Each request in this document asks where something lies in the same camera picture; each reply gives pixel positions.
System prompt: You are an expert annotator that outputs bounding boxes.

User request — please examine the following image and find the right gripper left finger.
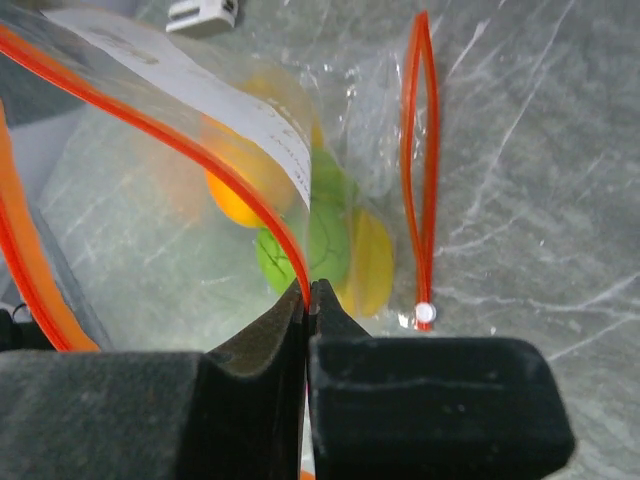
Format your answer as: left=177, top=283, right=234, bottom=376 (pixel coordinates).
left=1, top=287, right=306, bottom=479

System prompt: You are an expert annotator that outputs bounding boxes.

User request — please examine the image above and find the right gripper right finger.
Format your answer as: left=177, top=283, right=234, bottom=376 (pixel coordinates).
left=307, top=280, right=575, bottom=479

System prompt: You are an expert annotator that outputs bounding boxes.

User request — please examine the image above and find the fake yellow fruit slice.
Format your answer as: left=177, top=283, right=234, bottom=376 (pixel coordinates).
left=336, top=208, right=395, bottom=318

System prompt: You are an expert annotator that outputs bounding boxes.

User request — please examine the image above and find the fake green round fruit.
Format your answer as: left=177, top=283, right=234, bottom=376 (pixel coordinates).
left=255, top=147, right=358, bottom=295

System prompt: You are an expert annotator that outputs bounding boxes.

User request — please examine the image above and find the fake orange mango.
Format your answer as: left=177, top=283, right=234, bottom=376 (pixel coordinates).
left=201, top=117, right=298, bottom=228

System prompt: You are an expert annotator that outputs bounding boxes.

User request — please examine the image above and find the clear zip bag red seal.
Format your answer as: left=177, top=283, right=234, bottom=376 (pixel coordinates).
left=339, top=9, right=451, bottom=334

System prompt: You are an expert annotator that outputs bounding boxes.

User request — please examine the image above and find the small white slotted block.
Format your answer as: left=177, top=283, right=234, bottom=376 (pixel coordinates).
left=165, top=0, right=239, bottom=38

